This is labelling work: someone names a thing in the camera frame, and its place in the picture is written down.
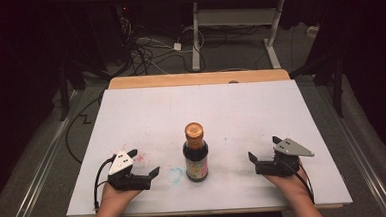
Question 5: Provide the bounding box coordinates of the black floor cable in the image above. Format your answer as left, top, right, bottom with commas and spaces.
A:
62, 88, 111, 167

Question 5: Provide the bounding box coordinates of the dark sauce bottle gold cap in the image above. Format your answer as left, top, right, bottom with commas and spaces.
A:
181, 121, 211, 184

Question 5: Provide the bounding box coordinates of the metal floor rail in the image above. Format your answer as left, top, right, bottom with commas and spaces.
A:
0, 89, 92, 217
314, 79, 386, 217

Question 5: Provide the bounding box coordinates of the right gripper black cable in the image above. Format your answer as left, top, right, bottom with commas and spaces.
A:
282, 156, 316, 207

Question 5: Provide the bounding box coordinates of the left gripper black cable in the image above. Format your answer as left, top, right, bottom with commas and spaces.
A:
90, 154, 120, 210

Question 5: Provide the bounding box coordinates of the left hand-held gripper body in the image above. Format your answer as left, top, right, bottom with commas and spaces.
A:
105, 149, 153, 193

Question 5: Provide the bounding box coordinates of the person's right hand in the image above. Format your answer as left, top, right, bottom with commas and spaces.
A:
263, 161, 313, 205

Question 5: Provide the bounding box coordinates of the white table mat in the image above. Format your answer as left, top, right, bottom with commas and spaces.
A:
59, 75, 353, 217

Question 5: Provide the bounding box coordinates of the person's left hand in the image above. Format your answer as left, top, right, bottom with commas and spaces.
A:
99, 180, 144, 211

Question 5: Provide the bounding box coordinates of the wooden table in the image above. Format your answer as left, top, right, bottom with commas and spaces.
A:
58, 64, 353, 217

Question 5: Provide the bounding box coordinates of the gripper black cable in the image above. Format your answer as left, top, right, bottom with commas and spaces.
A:
90, 154, 120, 210
282, 156, 316, 207

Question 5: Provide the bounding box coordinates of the white metal desk frame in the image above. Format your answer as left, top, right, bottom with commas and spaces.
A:
174, 0, 334, 74

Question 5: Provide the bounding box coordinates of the black metal stand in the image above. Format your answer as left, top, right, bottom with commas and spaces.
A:
55, 58, 89, 123
287, 52, 348, 121

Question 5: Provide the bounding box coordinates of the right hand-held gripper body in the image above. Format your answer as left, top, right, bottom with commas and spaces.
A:
254, 136, 317, 179

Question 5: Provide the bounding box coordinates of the tangle of floor cables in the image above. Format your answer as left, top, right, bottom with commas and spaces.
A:
117, 12, 208, 77

